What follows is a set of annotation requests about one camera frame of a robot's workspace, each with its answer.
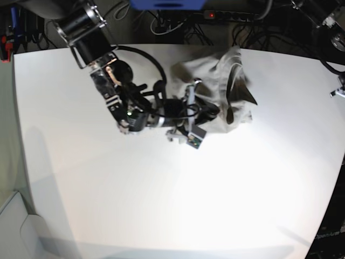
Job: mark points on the blue box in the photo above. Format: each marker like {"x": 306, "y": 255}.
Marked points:
{"x": 167, "y": 4}

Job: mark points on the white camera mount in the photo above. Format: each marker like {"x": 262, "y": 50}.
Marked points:
{"x": 339, "y": 91}

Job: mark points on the red black tool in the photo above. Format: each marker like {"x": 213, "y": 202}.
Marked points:
{"x": 6, "y": 49}

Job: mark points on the beige t-shirt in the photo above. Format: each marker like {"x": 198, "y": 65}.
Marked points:
{"x": 224, "y": 84}

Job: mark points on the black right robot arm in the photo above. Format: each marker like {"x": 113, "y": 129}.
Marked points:
{"x": 80, "y": 24}

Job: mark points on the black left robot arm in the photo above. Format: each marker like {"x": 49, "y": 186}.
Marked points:
{"x": 327, "y": 18}

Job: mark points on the black power strip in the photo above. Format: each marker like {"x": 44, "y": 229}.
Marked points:
{"x": 228, "y": 16}

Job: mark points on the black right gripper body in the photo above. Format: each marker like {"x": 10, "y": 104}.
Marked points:
{"x": 133, "y": 116}

